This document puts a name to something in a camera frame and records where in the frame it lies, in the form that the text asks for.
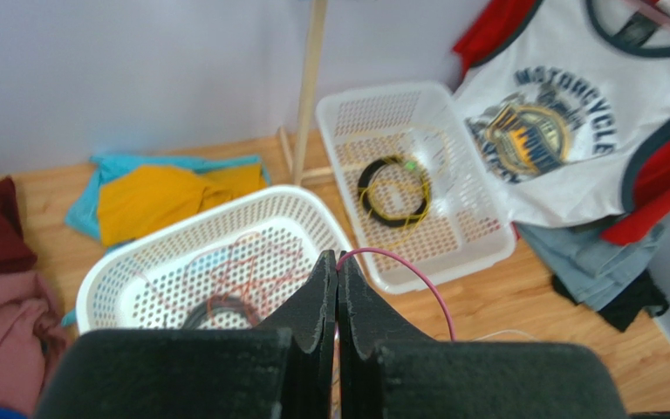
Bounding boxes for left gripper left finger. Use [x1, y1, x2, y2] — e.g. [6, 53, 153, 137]
[36, 251, 337, 418]

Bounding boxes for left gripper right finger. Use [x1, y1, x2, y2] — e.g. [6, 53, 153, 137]
[338, 252, 627, 418]

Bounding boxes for rounded white plastic basket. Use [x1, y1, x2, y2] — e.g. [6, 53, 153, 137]
[74, 186, 351, 333]

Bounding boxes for rectangular white plastic basket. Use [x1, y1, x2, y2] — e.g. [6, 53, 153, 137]
[316, 81, 516, 294]

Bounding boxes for wooden pole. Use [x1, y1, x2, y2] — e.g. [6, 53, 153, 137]
[276, 0, 332, 186]

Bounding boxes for orange cloth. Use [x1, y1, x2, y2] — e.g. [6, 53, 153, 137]
[97, 163, 267, 247]

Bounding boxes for grey denim garment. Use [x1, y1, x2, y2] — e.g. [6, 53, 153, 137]
[516, 219, 666, 312]

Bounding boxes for black garment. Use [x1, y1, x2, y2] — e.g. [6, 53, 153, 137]
[551, 269, 670, 333]

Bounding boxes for teal cloth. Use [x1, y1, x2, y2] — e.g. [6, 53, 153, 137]
[65, 154, 270, 240]

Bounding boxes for pink cloth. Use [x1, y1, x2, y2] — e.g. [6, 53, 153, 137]
[0, 271, 71, 416]

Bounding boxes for red shirt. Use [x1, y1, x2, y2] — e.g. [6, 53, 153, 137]
[453, 0, 670, 248]

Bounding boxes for grey coiled cable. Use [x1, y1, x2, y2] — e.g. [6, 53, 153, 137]
[181, 295, 262, 330]

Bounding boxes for red wire in basket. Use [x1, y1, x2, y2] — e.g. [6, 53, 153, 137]
[137, 230, 313, 326]

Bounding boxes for black coiled cable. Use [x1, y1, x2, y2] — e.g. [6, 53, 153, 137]
[357, 157, 433, 229]

